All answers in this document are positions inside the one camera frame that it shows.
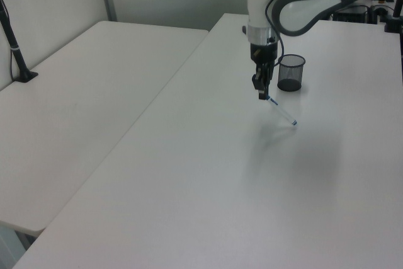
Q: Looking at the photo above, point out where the black camera stand pole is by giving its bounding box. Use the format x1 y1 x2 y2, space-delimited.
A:
0 0 39 84

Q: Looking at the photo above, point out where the black mesh pen cup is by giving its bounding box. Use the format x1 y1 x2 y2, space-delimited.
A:
276 54 307 92

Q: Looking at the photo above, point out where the black table clamp bracket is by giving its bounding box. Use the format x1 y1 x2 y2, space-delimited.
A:
368 4 389 25

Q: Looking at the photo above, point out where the blue and white marker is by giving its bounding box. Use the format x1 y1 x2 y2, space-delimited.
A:
264 94 298 127

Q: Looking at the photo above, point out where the black clamp stand pole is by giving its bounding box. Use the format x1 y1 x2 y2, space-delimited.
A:
383 0 403 34

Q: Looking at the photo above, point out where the black electronics box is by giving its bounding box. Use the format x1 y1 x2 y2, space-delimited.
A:
332 4 370 24

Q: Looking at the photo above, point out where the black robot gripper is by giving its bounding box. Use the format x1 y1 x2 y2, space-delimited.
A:
249 41 279 101

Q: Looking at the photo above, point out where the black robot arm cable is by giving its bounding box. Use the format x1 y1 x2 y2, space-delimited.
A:
264 0 315 67

